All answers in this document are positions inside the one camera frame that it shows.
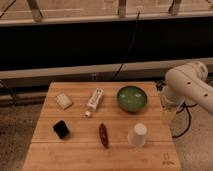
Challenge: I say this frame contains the green ceramic bowl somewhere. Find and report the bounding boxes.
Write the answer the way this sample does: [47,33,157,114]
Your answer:
[117,86,147,113]

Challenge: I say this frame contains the small beige soap block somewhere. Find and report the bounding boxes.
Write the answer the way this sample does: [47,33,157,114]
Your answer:
[55,93,72,110]

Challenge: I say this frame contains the black hanging cable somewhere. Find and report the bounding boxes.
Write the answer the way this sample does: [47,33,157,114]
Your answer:
[111,10,141,82]

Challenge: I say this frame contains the white tube with cap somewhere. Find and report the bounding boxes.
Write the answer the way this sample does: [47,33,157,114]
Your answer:
[85,88,104,117]

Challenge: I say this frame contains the dark red chili pepper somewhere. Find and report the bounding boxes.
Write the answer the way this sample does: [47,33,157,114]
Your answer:
[99,123,108,148]

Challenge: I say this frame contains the black eraser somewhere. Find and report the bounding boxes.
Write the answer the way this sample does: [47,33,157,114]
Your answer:
[53,120,70,139]

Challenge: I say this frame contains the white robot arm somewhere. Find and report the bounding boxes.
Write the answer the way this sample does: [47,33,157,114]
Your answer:
[160,61,213,125]

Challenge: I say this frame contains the black cables beside table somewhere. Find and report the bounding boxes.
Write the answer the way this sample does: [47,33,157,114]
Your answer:
[155,79,199,139]

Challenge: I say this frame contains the wooden cutting board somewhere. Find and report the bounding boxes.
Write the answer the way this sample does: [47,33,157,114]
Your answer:
[22,82,181,171]

